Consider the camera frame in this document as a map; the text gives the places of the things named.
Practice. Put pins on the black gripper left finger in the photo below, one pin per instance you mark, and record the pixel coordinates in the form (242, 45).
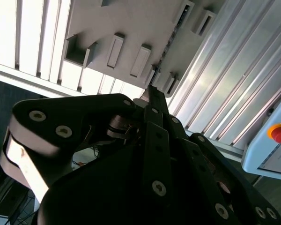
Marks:
(61, 112)

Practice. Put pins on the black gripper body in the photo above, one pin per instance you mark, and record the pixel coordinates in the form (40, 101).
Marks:
(96, 199)

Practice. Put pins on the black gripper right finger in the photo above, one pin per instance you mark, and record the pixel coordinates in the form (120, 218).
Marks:
(201, 168)

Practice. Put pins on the RAM stick with blue label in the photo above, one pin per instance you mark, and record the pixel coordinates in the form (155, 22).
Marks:
(153, 76)

